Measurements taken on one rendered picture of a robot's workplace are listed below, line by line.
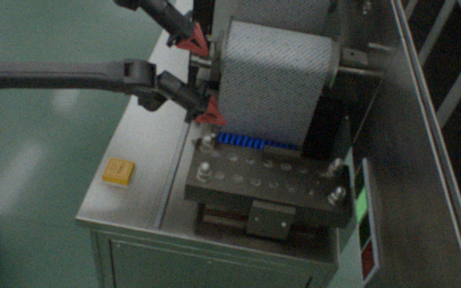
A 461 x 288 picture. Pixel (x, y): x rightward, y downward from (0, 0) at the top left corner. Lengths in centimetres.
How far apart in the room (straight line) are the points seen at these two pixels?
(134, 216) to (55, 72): 39
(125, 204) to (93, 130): 153
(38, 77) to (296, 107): 60
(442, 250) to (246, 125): 68
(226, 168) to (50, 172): 153
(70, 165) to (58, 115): 41
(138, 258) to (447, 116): 87
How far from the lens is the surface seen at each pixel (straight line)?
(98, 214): 117
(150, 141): 133
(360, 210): 91
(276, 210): 105
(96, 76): 107
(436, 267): 62
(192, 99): 111
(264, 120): 114
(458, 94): 66
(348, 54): 110
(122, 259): 128
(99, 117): 276
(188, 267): 124
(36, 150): 262
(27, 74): 109
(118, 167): 123
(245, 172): 110
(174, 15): 108
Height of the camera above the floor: 184
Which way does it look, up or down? 45 degrees down
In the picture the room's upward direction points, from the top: 10 degrees clockwise
